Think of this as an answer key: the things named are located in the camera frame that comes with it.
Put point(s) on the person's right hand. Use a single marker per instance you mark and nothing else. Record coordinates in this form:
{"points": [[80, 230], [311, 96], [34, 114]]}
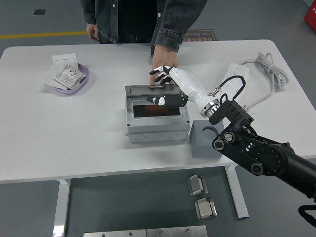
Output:
{"points": [[91, 31]]}

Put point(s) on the person's left hand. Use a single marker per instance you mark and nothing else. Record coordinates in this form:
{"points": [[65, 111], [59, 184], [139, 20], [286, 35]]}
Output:
{"points": [[164, 58]]}

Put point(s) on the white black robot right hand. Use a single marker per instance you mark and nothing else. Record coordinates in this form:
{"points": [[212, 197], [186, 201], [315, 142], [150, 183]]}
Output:
{"points": [[190, 85]]}

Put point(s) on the grey electrical box with lid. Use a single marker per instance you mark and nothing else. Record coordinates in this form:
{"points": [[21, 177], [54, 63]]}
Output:
{"points": [[158, 126]]}

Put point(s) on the person's right forearm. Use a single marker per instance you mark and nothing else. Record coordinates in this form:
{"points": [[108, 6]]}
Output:
{"points": [[89, 11]]}

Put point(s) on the person's left forearm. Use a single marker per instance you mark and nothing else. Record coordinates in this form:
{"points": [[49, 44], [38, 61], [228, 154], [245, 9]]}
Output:
{"points": [[177, 22]]}

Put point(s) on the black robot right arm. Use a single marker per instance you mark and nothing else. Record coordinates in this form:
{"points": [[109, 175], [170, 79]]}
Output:
{"points": [[271, 155]]}

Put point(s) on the grey cube with round hole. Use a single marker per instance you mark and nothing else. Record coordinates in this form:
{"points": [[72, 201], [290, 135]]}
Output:
{"points": [[202, 148]]}

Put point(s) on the person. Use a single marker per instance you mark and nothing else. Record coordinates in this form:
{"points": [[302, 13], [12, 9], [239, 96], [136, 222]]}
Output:
{"points": [[133, 19]]}

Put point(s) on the brown floor sign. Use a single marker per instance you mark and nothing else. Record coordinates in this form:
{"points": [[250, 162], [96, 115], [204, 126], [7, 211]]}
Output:
{"points": [[205, 35]]}

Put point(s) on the white power strip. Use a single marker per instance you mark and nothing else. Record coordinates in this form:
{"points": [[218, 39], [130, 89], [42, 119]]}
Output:
{"points": [[237, 70]]}

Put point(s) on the printed white socket panel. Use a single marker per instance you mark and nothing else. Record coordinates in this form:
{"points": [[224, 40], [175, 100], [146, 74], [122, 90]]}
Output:
{"points": [[70, 76]]}

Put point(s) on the white flat panel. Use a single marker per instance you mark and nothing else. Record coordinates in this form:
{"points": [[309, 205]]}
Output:
{"points": [[49, 77]]}

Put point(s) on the purple plastic tray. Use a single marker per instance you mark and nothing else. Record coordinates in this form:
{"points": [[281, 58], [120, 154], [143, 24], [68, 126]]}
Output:
{"points": [[74, 91]]}

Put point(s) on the small metal foot block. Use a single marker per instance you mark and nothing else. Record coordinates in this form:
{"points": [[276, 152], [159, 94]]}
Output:
{"points": [[205, 209], [196, 185]]}

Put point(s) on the white table leg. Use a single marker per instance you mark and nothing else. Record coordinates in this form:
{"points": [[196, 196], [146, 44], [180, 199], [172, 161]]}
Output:
{"points": [[61, 207], [237, 192]]}

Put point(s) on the red object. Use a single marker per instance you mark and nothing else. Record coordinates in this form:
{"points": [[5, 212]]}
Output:
{"points": [[311, 14]]}

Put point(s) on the plain white switch panel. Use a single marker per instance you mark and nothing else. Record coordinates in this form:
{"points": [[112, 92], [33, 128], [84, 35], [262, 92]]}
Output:
{"points": [[64, 59]]}

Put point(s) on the grey metal base plate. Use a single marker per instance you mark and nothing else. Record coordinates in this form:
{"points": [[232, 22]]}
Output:
{"points": [[176, 232], [113, 233]]}

